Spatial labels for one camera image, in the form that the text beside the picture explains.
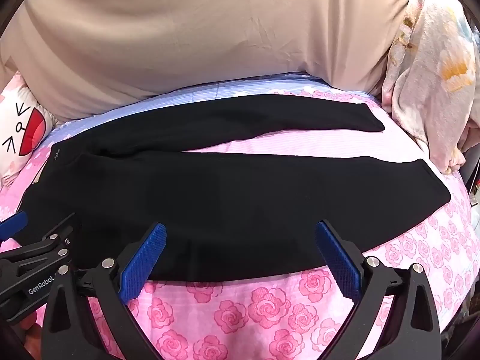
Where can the large beige pillow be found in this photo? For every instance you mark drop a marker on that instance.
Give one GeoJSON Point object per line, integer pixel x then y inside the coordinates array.
{"type": "Point", "coordinates": [187, 26]}

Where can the pale floral blanket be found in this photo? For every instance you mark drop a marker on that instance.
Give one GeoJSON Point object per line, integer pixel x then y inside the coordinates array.
{"type": "Point", "coordinates": [431, 82]}

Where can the black pants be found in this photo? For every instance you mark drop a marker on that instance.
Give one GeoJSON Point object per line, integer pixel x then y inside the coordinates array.
{"type": "Point", "coordinates": [225, 202]}

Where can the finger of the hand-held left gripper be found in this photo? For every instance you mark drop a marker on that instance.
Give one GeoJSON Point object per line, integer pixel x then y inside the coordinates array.
{"type": "Point", "coordinates": [56, 232]}
{"type": "Point", "coordinates": [13, 224]}

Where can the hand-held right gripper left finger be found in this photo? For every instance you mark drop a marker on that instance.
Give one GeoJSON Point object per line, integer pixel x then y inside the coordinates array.
{"type": "Point", "coordinates": [144, 260]}

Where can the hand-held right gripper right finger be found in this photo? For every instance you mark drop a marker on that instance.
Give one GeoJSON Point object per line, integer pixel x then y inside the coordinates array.
{"type": "Point", "coordinates": [337, 258]}

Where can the pink floral bed sheet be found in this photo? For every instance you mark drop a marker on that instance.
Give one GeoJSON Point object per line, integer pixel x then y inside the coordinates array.
{"type": "Point", "coordinates": [262, 307]}

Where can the white cartoon face pillow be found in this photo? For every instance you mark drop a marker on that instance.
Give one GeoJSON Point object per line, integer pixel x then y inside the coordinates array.
{"type": "Point", "coordinates": [18, 131]}

